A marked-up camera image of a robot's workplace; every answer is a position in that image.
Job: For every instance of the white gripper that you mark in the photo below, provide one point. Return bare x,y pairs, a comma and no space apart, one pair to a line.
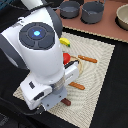
48,95

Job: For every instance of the brown toy sausage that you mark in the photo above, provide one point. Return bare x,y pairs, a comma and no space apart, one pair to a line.
66,102

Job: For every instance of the red toy tomato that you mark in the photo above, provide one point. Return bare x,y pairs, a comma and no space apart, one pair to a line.
66,58

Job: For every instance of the yellow toy banana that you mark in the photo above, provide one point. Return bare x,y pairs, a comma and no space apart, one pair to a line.
65,41

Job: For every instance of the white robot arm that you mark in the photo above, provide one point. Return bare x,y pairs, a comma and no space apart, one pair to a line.
33,43

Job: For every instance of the woven beige placemat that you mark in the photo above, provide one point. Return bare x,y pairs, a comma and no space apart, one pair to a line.
83,102

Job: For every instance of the round wooden plate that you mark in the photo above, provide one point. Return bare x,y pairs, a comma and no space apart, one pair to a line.
79,66

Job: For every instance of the grey saucepan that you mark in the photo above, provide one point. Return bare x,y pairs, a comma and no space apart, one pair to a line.
92,11

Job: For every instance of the beige bowl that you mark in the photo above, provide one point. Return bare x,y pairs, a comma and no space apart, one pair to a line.
122,15

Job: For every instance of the fork with wooden handle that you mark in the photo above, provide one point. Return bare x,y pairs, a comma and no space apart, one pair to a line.
76,85

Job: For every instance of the knife with wooden handle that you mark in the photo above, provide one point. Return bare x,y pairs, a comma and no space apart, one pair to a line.
87,59

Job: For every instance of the grey pot with handle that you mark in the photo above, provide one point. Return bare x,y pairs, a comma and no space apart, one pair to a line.
69,9

